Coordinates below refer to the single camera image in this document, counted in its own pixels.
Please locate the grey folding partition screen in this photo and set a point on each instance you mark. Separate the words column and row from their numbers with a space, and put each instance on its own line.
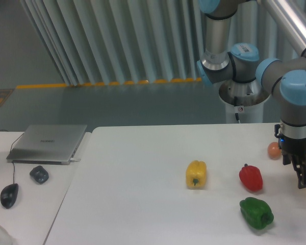
column 121, row 42

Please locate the yellow bell pepper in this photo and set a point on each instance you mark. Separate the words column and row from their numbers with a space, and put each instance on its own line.
column 196, row 174

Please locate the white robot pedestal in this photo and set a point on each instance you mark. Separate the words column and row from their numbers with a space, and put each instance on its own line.
column 244, row 102

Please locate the black computer mouse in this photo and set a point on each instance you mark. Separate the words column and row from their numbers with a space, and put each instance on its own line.
column 8, row 195

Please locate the brown egg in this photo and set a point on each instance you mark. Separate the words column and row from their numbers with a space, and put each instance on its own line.
column 274, row 152

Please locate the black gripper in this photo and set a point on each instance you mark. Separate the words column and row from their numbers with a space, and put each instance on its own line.
column 292, row 142

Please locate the red bell pepper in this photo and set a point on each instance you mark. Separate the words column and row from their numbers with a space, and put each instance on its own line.
column 251, row 178

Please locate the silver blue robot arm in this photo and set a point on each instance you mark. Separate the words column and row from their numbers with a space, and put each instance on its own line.
column 284, row 81

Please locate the dark grey small dish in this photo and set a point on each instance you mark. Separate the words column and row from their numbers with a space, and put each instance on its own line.
column 39, row 174

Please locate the green bell pepper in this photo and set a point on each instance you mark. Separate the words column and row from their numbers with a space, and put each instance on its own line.
column 257, row 213

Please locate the silver closed laptop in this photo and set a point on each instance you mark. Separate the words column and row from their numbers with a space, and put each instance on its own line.
column 47, row 144

